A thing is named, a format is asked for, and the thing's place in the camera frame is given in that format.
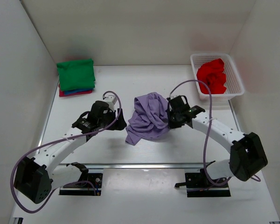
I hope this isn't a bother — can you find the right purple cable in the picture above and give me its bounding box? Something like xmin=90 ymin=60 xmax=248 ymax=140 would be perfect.
xmin=169 ymin=79 xmax=261 ymax=187

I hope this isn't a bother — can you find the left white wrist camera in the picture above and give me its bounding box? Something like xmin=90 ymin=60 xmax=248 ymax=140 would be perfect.
xmin=103 ymin=95 xmax=118 ymax=111

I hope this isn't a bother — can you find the red crumpled t-shirt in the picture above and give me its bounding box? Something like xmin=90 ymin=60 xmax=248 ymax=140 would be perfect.
xmin=196 ymin=58 xmax=226 ymax=94

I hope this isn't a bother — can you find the blue folded t-shirt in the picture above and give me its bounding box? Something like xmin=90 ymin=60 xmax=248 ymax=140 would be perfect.
xmin=63 ymin=88 xmax=93 ymax=96

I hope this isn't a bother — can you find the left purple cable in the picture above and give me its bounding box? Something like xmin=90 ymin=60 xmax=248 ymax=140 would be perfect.
xmin=10 ymin=91 xmax=122 ymax=213

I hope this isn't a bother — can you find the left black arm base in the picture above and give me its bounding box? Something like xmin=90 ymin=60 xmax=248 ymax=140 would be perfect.
xmin=59 ymin=162 xmax=103 ymax=196

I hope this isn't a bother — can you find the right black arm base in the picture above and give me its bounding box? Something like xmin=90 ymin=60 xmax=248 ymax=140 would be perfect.
xmin=174 ymin=163 xmax=231 ymax=198

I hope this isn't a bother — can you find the green folded t-shirt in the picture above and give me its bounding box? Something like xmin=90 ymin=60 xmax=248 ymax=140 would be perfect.
xmin=56 ymin=59 xmax=96 ymax=91

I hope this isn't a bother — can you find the purple t-shirt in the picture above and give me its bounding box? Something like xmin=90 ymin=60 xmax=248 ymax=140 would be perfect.
xmin=125 ymin=92 xmax=169 ymax=146

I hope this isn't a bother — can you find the purple cable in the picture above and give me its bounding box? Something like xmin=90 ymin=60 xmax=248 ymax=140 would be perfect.
xmin=169 ymin=79 xmax=261 ymax=187
xmin=10 ymin=91 xmax=122 ymax=213

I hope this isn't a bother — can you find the magenta folded t-shirt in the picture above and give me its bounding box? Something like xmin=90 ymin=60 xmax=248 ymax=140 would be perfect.
xmin=58 ymin=83 xmax=93 ymax=97

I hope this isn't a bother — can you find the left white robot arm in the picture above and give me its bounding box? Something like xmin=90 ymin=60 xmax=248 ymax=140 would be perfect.
xmin=12 ymin=95 xmax=126 ymax=204

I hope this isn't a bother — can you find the white plastic basket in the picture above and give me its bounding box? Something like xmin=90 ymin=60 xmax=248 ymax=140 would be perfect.
xmin=190 ymin=53 xmax=245 ymax=102

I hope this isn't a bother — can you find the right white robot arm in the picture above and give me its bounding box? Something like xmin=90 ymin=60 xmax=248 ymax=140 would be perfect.
xmin=167 ymin=96 xmax=268 ymax=187

